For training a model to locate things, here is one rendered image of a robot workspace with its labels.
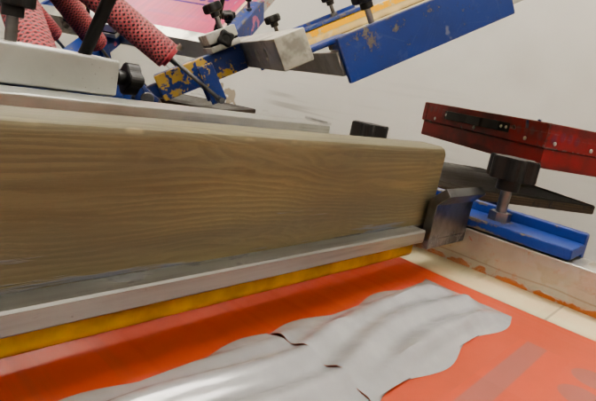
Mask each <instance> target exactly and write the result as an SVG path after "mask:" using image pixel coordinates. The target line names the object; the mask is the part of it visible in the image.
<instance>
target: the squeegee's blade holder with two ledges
mask: <svg viewBox="0 0 596 401"><path fill-rule="evenodd" d="M425 233H426V231H425V230H423V229H420V228H419V227H416V226H413V225H410V226H405V227H399V228H394V229H388V230H383V231H377V232H368V233H363V234H358V235H352V236H347V237H341V238H336V239H330V240H321V241H316V242H311V243H305V244H300V245H294V246H289V247H283V248H274V249H268V250H263V251H258V252H253V253H247V254H242V255H236V256H226V257H221V258H216V259H210V260H206V261H200V262H195V263H185V264H179V265H174V266H169V267H163V268H158V269H153V270H148V271H138V272H132V273H127V274H122V275H116V276H111V277H105V278H101V279H91V280H85V281H80V282H75V283H69V284H64V285H58V286H53V287H44V288H38V289H33V290H28V291H22V292H17V293H11V294H6V295H0V339H3V338H6V337H10V336H14V335H18V334H25V333H29V332H34V331H37V330H42V329H45V328H49V327H54V326H60V325H65V324H68V323H73V322H76V321H80V320H85V319H88V318H95V317H99V316H104V315H107V314H111V313H115V312H119V311H126V310H130V309H135V308H138V307H142V306H146V305H150V304H154V303H161V302H166V301H169V300H173V299H177V298H181V297H186V296H189V295H196V294H200V293H204V292H208V291H212V290H217V289H220V288H224V287H231V286H235V285H239V284H243V283H248V282H251V281H255V280H259V279H266V278H270V277H274V276H278V275H282V274H286V273H290V272H294V271H301V270H305V269H309V268H313V267H317V266H321V265H325V264H330V263H336V262H340V261H344V260H348V259H352V258H356V257H360V256H367V255H371V254H375V253H379V252H383V251H387V250H391V249H395V248H402V247H406V246H410V245H414V244H418V243H421V242H423V240H424V237H425Z"/></svg>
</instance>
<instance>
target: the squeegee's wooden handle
mask: <svg viewBox="0 0 596 401"><path fill-rule="evenodd" d="M445 155H446V154H445V150H444V149H443V148H442V147H441V146H439V145H433V144H429V143H426V142H422V141H411V140H402V139H391V138H371V137H361V136H351V135H340V134H330V133H319V132H309V131H299V130H279V129H268V128H258V127H248V126H238V125H227V124H217V123H206V122H187V121H176V120H166V119H155V118H145V117H135V116H124V115H114V114H94V113H84V112H74V111H63V110H52V109H42V108H32V107H22V106H2V105H0V295H6V294H11V293H17V292H22V291H28V290H33V289H38V288H44V287H53V286H58V285H64V284H69V283H75V282H80V281H85V280H91V279H101V278H105V277H111V276H116V275H122V274H127V273H132V272H138V271H148V270H153V269H158V268H163V267H169V266H174V265H179V264H185V263H195V262H200V261H206V260H210V259H216V258H221V257H226V256H236V255H242V254H247V253H253V252H258V251H263V250H268V249H274V248H283V247H289V246H294V245H300V244H305V243H311V242H316V241H321V240H330V239H336V238H341V237H347V236H352V235H358V234H363V233H368V232H377V231H383V230H388V229H394V228H399V227H405V226H410V225H413V226H416V227H419V228H420V229H423V225H424V222H425V218H426V214H427V208H428V204H429V201H430V199H431V198H433V197H434V196H435V195H436V191H437V187H438V184H439V180H440V176H441V173H442V169H443V163H444V159H445Z"/></svg>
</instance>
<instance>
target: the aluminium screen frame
mask: <svg viewBox="0 0 596 401"><path fill-rule="evenodd" d="M413 246H416V245H413ZM416 247H418V246H416ZM418 248H420V247H418ZM422 249H424V248H422ZM425 250H426V251H429V252H431V253H434V254H436V255H439V256H442V257H444V258H447V259H449V260H452V261H453V262H456V263H460V264H462V265H465V266H466V267H468V268H471V269H473V270H476V271H479V272H481V273H484V274H486V275H489V276H491V277H493V278H495V279H499V280H502V281H504V282H506V283H508V284H511V285H513V286H516V287H519V288H521V289H524V290H526V291H529V292H531V293H533V294H535V295H539V296H542V297H544V298H546V299H548V300H551V301H553V302H556V303H559V304H561V305H564V306H566V307H569V308H570V309H573V310H575V311H579V312H582V313H583V314H586V315H588V316H591V317H593V318H596V262H594V261H591V260H588V259H585V258H583V257H580V256H577V257H576V258H574V259H572V260H570V261H567V260H564V259H561V258H559V257H556V256H552V255H549V254H547V253H544V252H541V251H538V250H535V249H533V248H528V247H526V246H523V245H521V244H518V243H515V242H512V241H510V240H505V239H502V238H500V237H498V236H495V235H492V234H489V233H487V232H482V231H479V230H476V229H475V228H472V227H469V226H467V228H466V231H465V235H464V239H463V240H461V241H457V242H453V243H450V244H446V245H442V246H440V247H436V248H430V249H425Z"/></svg>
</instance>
